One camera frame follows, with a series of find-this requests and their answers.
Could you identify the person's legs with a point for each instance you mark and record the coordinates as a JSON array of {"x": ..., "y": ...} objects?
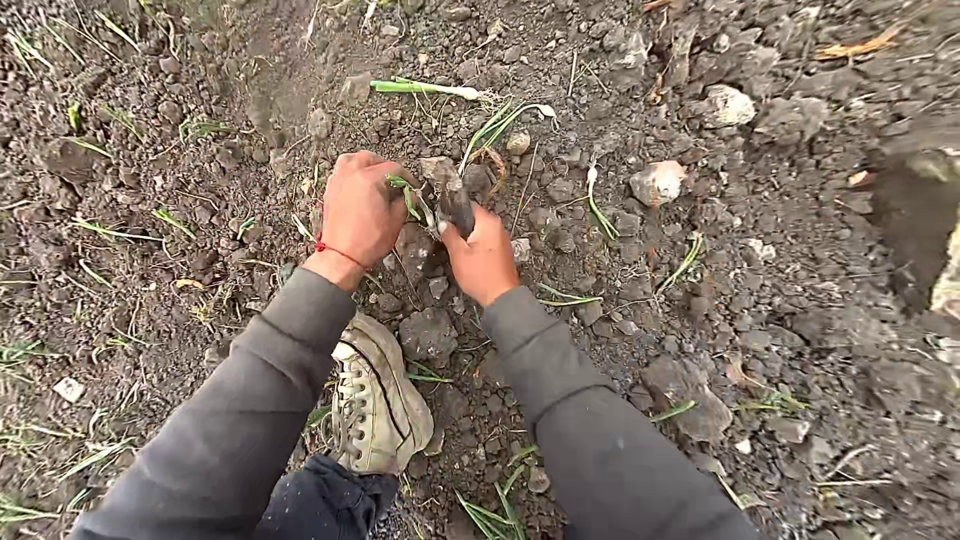
[{"x": 379, "y": 405}]

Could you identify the person's right fingers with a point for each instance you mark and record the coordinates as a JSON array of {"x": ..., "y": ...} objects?
[{"x": 487, "y": 222}]

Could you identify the orange dry leaf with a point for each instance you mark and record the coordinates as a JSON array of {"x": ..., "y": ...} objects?
[{"x": 855, "y": 50}]

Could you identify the dark digging tool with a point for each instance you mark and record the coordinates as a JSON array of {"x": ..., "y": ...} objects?
[{"x": 456, "y": 206}]

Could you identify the whitish brown stone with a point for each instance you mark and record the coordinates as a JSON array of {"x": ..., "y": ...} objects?
[{"x": 658, "y": 183}]

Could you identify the person's right thumb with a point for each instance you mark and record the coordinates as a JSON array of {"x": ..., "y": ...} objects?
[{"x": 453, "y": 241}]

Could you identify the large flat brown clod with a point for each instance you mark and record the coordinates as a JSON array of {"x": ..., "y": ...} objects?
[{"x": 690, "y": 397}]

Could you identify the person's right forearm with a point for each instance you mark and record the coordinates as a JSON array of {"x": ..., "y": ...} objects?
[{"x": 607, "y": 435}]

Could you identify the pale rough stone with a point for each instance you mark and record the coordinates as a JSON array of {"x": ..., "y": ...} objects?
[{"x": 731, "y": 106}]

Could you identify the person's left fingers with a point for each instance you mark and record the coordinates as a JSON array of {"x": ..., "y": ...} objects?
[{"x": 397, "y": 181}]

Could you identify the small white square stone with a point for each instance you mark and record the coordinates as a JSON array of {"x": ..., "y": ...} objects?
[{"x": 69, "y": 389}]

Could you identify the small round tan stone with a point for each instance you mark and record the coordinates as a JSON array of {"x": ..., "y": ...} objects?
[{"x": 517, "y": 143}]

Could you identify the brown dry leaf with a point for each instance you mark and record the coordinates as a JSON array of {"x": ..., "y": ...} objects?
[{"x": 497, "y": 169}]

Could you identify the person's left hand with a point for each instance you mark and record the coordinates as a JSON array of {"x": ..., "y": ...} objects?
[{"x": 358, "y": 206}]

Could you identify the large grey soil clod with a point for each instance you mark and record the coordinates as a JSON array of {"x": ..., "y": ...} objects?
[{"x": 429, "y": 335}]

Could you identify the large pale rock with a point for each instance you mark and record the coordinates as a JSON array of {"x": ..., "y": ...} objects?
[{"x": 949, "y": 285}]

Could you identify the person's left forearm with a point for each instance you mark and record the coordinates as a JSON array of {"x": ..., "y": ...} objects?
[{"x": 240, "y": 405}]

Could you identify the green onion seedling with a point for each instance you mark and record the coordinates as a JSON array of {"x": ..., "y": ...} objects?
[
  {"x": 429, "y": 214},
  {"x": 592, "y": 184},
  {"x": 684, "y": 262},
  {"x": 97, "y": 458},
  {"x": 487, "y": 518},
  {"x": 429, "y": 378},
  {"x": 174, "y": 223},
  {"x": 675, "y": 412},
  {"x": 574, "y": 301},
  {"x": 427, "y": 88},
  {"x": 499, "y": 128},
  {"x": 116, "y": 233}
]

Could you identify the person's right hand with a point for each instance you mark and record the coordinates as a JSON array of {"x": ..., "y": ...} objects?
[{"x": 487, "y": 259}]

